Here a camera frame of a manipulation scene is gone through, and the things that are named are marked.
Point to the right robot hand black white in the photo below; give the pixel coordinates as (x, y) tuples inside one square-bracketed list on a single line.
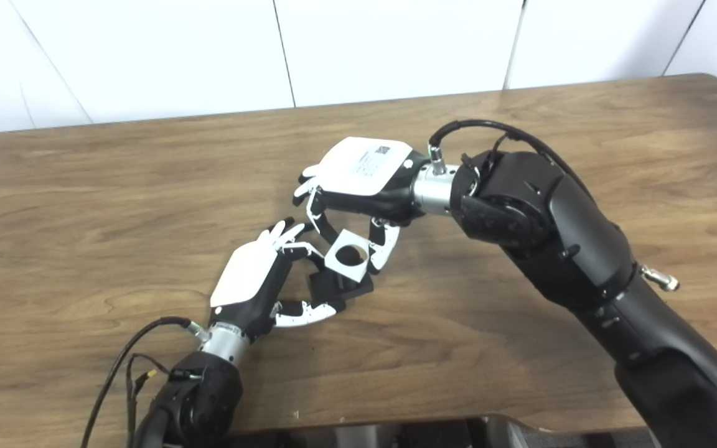
[(358, 168)]

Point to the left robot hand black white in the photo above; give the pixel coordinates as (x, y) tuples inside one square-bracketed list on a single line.
[(246, 274)]

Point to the white square piece with hole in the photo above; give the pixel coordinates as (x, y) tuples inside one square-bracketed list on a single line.
[(335, 260)]

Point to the black peg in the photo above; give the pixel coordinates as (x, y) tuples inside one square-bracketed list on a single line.
[(346, 289)]

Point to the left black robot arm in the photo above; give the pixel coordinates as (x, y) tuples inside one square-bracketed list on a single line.
[(196, 398)]

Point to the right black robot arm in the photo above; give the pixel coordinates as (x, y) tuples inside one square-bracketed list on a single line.
[(582, 249)]

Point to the black glossy robot chest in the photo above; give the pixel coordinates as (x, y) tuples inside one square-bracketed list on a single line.
[(427, 435)]

